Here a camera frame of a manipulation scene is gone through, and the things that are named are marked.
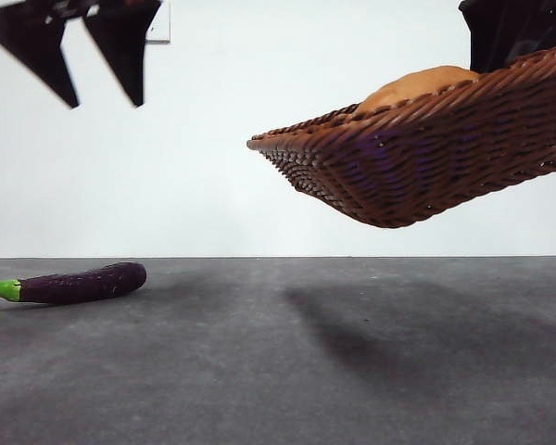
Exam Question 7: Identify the purple eggplant with green stem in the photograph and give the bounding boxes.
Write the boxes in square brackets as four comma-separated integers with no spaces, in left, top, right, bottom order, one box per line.
[0,261,148,306]

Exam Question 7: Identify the brown potato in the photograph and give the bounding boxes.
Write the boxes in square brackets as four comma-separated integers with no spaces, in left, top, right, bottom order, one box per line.
[354,64,481,117]

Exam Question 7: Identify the white wall socket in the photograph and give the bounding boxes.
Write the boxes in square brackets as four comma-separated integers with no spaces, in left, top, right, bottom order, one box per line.
[145,0,171,45]

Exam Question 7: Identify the brown wicker basket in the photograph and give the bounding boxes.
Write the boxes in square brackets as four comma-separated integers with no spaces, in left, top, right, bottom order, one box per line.
[246,39,556,229]

